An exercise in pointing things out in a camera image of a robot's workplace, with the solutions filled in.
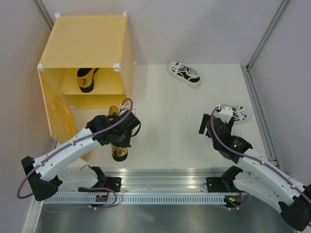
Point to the left aluminium frame post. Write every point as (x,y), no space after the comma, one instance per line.
(44,13)

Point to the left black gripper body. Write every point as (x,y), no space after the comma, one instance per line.
(124,140)

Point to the white slotted cable duct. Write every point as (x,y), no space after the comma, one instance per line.
(142,199)

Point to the black white sneaker far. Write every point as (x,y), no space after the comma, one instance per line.
(184,73)

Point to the gold loafer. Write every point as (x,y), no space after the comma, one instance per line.
(119,154)
(85,79)

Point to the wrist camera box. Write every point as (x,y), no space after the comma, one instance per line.
(224,112)
(124,108)

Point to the black white sneaker near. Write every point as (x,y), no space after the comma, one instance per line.
(241,114)

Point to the yellow plastic shoe cabinet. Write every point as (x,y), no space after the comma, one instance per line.
(102,42)

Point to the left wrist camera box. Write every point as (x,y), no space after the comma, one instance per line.
(124,108)

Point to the right aluminium frame post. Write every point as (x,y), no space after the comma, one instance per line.
(253,92)

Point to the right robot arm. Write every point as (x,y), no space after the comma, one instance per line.
(258,177)

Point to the aluminium frame post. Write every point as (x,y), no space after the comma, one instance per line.
(253,92)
(44,13)

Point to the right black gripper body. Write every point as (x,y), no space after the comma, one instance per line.
(215,144)

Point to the yellow cabinet door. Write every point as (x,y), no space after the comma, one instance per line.
(63,119)

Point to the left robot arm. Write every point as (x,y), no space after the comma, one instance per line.
(46,175)

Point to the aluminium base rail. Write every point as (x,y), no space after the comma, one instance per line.
(160,180)

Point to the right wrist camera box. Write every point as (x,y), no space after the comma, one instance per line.
(224,112)

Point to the black white sneaker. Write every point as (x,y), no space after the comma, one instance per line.
(184,73)
(241,114)

